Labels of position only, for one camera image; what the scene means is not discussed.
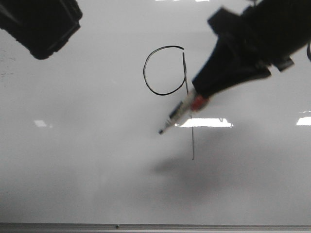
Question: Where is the white glossy whiteboard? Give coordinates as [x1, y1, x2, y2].
[0, 0, 311, 225]

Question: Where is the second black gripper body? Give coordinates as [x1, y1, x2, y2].
[0, 0, 83, 60]

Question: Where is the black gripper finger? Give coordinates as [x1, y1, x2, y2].
[192, 35, 271, 98]

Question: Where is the grey aluminium whiteboard frame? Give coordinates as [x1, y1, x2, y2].
[0, 223, 311, 233]

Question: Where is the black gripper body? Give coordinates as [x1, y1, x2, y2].
[207, 0, 311, 71]

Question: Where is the black whiteboard marker pen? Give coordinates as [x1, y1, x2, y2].
[158, 89, 210, 134]

